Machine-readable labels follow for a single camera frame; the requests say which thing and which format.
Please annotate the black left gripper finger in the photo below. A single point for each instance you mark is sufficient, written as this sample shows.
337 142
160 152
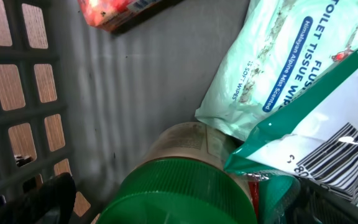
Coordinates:
58 192

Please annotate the green lid jar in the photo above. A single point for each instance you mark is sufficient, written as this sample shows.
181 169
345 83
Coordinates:
182 180

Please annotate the red tissue pack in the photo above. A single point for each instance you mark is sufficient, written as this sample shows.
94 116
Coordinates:
111 14

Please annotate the mint toilet wipes pack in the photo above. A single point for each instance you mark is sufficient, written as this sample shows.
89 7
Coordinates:
282 48

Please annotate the green white wipes packet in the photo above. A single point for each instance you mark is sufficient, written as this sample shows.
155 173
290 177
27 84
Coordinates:
314 137

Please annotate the grey plastic laundry basket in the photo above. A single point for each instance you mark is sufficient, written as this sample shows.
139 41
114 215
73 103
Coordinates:
89 102

